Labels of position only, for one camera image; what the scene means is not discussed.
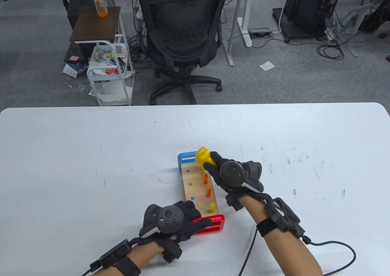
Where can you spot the person's right hand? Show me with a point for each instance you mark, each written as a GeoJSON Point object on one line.
{"type": "Point", "coordinates": [216, 177]}

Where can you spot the person's left hand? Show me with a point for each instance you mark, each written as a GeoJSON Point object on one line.
{"type": "Point", "coordinates": [190, 224]}

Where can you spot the yellow toy hammer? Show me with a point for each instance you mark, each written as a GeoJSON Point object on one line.
{"type": "Point", "coordinates": [202, 155]}

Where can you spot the wooden rainbow hammer bench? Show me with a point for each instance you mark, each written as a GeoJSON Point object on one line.
{"type": "Point", "coordinates": [198, 197]}

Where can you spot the person's left forearm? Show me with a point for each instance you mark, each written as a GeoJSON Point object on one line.
{"type": "Point", "coordinates": [143, 254]}

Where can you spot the person's right forearm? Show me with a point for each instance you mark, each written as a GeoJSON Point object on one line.
{"type": "Point", "coordinates": [283, 251]}

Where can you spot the black hand controller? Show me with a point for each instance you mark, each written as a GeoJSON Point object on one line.
{"type": "Point", "coordinates": [233, 172]}
{"type": "Point", "coordinates": [169, 219]}

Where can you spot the white paper note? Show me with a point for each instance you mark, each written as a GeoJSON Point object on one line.
{"type": "Point", "coordinates": [267, 66]}

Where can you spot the white desk leg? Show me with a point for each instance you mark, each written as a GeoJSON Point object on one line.
{"type": "Point", "coordinates": [245, 32]}

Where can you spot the red packet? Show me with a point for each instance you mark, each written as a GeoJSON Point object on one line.
{"type": "Point", "coordinates": [111, 71]}

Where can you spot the grey power strip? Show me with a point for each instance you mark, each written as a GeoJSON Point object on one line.
{"type": "Point", "coordinates": [259, 32]}

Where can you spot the black mesh office chair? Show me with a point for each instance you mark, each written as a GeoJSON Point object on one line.
{"type": "Point", "coordinates": [182, 29]}

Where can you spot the purple pen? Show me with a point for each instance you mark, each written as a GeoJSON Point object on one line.
{"type": "Point", "coordinates": [67, 84]}

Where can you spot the white rolling cart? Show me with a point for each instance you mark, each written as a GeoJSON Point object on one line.
{"type": "Point", "coordinates": [100, 42]}

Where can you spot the blue white box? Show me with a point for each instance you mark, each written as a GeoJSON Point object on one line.
{"type": "Point", "coordinates": [71, 70]}

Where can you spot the white power strip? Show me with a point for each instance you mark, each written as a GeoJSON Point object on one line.
{"type": "Point", "coordinates": [330, 35]}

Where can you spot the pink sticky note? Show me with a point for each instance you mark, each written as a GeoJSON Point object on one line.
{"type": "Point", "coordinates": [73, 57]}

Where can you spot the black equipment cabinet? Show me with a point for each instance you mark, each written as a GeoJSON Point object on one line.
{"type": "Point", "coordinates": [304, 8]}

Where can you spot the brown side table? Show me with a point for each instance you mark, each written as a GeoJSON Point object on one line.
{"type": "Point", "coordinates": [94, 26]}

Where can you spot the orange drink bottle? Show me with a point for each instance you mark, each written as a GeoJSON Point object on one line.
{"type": "Point", "coordinates": [100, 5]}

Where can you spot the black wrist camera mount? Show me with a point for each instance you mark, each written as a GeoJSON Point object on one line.
{"type": "Point", "coordinates": [112, 256]}
{"type": "Point", "coordinates": [283, 215]}

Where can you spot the grey metal frame bar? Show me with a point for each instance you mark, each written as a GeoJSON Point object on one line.
{"type": "Point", "coordinates": [229, 52]}

